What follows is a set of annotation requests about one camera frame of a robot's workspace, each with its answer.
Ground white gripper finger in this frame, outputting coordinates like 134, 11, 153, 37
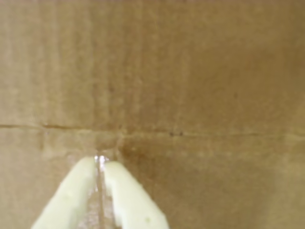
30, 157, 96, 229
103, 161, 170, 229

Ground brown cardboard sheet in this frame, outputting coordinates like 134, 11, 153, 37
0, 0, 305, 229

